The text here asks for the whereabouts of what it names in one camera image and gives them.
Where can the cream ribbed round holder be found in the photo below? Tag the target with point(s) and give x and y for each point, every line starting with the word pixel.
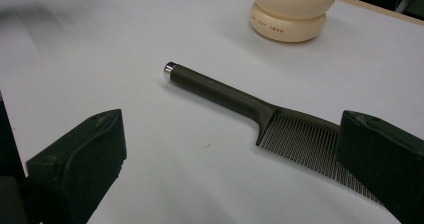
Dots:
pixel 293 14

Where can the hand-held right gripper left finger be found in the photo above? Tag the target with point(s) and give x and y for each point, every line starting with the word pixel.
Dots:
pixel 83 157

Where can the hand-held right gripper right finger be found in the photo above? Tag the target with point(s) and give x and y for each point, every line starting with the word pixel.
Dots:
pixel 386 157

